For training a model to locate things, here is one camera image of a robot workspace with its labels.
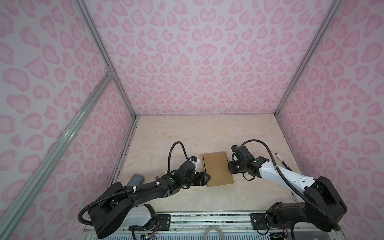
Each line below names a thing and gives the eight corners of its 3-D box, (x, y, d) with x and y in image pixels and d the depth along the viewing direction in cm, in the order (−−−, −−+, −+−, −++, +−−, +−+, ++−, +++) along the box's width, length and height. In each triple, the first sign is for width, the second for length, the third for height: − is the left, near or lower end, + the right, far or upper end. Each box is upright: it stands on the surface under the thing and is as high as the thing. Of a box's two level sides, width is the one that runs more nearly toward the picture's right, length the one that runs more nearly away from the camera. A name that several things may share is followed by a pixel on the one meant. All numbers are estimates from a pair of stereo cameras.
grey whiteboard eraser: (128, 186, 87) (126, 184, 85) (132, 175, 91) (130, 173, 89) (143, 186, 87) (141, 184, 85) (146, 175, 91) (144, 173, 89)
